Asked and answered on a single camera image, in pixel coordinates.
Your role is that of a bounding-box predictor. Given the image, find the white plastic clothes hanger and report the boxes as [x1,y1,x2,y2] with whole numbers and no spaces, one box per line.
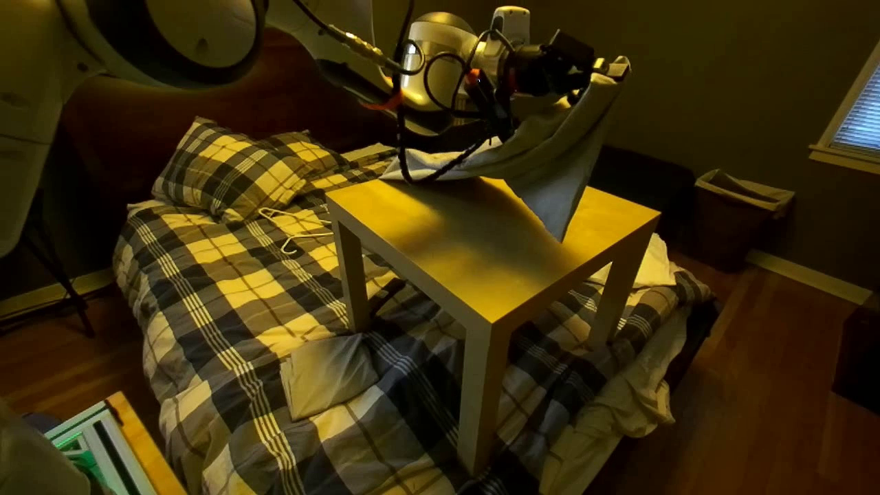
[257,203,335,262]

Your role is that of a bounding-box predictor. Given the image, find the dark low furniture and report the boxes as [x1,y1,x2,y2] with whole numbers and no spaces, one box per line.
[585,144,695,250]

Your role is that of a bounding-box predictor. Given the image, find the pale robot base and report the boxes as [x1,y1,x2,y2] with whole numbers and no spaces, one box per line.
[0,402,70,495]

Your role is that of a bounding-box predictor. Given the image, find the plaid bed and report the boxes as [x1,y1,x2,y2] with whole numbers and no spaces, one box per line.
[110,140,717,495]

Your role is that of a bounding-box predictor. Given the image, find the light wooden board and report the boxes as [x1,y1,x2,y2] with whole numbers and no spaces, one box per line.
[104,390,191,495]

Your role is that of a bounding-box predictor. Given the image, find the black cable bundle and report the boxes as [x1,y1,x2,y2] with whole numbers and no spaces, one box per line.
[390,25,519,186]

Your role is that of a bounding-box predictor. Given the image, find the black tripod stand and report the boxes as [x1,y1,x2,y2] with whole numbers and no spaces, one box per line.
[0,195,100,339]

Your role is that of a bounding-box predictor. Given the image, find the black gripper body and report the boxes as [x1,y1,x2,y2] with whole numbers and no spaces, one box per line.
[507,27,603,100]

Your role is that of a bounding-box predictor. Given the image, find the grey cloth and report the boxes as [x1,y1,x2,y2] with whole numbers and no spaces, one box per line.
[383,52,635,241]

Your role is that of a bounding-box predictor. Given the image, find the window with white frame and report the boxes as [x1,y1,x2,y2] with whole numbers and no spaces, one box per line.
[807,38,880,175]

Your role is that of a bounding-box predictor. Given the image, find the dark wooden headboard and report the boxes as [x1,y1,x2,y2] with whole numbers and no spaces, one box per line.
[53,25,396,269]

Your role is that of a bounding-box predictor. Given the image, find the plaid pillow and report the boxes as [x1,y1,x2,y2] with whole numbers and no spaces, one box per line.
[150,115,346,222]

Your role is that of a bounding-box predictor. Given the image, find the white bed sheet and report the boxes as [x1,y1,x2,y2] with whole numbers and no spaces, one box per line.
[535,230,698,495]

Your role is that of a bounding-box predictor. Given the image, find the small light wooden table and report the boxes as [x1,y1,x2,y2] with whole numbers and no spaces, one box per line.
[326,174,665,479]

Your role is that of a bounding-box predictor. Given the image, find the woven basket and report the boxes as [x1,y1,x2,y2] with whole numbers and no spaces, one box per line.
[693,164,797,273]

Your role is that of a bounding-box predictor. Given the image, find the colourful striped box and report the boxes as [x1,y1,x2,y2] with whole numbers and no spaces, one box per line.
[40,399,159,495]

